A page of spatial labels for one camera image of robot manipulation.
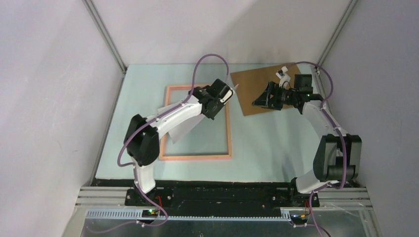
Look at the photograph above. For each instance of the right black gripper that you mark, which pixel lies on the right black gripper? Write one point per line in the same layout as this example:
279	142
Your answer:
263	100

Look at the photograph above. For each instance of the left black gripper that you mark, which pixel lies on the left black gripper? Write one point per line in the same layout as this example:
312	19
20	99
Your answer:
212	115

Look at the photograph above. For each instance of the brown cardboard backing board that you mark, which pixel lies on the brown cardboard backing board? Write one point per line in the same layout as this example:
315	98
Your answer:
251	81

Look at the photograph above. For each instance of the blue landscape photo print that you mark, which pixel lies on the blue landscape photo print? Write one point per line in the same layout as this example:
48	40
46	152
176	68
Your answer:
180	117

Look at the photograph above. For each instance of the orange wooden picture frame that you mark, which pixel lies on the orange wooden picture frame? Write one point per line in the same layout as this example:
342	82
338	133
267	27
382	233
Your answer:
208	140

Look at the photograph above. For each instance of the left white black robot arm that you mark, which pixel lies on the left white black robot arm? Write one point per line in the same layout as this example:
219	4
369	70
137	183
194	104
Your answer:
144	134

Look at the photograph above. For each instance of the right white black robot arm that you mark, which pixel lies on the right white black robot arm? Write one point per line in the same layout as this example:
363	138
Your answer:
337	158

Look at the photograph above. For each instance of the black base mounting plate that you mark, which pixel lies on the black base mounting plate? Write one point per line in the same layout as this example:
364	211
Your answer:
261	202

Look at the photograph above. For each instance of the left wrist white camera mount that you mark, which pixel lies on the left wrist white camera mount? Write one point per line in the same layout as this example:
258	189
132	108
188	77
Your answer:
226	94

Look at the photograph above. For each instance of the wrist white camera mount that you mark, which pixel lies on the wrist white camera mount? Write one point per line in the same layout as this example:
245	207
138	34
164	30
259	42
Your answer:
284	78
226	94

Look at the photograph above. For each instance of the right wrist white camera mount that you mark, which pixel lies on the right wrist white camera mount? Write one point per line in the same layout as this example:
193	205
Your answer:
284	78

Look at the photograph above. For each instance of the left aluminium corner post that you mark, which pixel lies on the left aluminium corner post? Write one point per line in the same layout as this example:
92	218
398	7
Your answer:
105	34

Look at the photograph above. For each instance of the aluminium corner post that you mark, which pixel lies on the aluminium corner post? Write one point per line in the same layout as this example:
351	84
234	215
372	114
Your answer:
337	31
105	34

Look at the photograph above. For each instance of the right aluminium corner post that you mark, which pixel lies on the right aluminium corner post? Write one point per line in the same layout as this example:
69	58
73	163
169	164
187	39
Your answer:
337	31

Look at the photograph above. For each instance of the aluminium front rail frame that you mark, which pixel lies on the aluminium front rail frame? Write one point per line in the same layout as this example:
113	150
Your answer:
347	203

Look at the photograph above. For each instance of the grey slotted cable duct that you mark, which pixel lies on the grey slotted cable duct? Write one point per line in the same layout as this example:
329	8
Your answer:
139	214

